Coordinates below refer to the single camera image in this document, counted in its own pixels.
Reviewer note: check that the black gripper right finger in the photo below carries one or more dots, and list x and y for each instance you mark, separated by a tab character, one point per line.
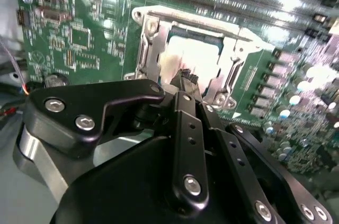
230	155

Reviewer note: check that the metal socket cover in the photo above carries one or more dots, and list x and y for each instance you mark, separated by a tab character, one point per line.
156	49

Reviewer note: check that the metal locking lever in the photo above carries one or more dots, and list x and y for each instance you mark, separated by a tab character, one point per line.
142	46
235	74

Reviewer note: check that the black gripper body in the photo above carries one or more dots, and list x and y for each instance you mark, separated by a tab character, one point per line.
119	195

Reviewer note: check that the silver CPU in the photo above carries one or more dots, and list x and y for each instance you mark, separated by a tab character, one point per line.
196	54

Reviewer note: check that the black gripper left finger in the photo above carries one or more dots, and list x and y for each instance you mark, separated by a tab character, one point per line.
79	97

